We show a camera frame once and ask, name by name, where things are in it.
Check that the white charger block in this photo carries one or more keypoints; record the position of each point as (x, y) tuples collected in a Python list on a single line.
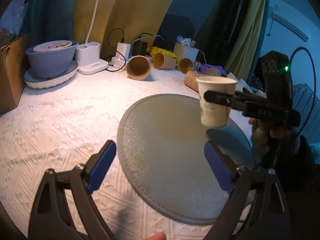
[(122, 55)]

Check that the purple bowl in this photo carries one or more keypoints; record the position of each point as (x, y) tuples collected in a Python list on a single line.
[(51, 63)]

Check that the cardboard box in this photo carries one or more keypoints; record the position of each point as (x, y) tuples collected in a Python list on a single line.
[(14, 64)]

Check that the yellow snack bag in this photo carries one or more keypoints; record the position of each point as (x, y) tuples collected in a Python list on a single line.
[(154, 50)]

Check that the small brown paper cup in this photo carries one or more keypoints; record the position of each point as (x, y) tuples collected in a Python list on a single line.
[(185, 65)]

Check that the purple cloth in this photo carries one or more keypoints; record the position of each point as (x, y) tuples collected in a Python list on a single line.
[(211, 70)]

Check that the right hand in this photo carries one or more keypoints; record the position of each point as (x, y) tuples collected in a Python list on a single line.
[(261, 136)]

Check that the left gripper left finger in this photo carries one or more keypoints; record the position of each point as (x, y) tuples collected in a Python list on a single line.
[(50, 216)]

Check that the white inner dish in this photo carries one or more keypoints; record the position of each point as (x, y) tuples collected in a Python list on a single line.
[(52, 45)]

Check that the grey round placemat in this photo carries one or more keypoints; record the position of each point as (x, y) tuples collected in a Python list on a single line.
[(160, 144)]

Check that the white desk lamp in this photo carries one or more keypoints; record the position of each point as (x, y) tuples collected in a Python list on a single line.
[(87, 55)]

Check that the white perforated plastic basket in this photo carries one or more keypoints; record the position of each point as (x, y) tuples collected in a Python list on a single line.
[(182, 51)]

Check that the black power adapter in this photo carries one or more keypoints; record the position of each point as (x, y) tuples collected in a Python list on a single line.
[(139, 48)]

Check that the white cup green print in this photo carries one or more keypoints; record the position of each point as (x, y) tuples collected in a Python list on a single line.
[(213, 113)]

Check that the yellowish floral paper cup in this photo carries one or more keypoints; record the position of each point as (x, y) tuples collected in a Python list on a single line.
[(190, 80)]

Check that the brown floral paper cup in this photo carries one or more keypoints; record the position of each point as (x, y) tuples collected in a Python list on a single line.
[(162, 61)]

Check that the yellow curtain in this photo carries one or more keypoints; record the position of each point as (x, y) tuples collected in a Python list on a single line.
[(241, 57)]

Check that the plain brown paper cup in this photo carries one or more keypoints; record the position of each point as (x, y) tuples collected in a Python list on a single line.
[(138, 68)]

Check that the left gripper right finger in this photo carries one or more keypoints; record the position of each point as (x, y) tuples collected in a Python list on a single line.
[(256, 207)]

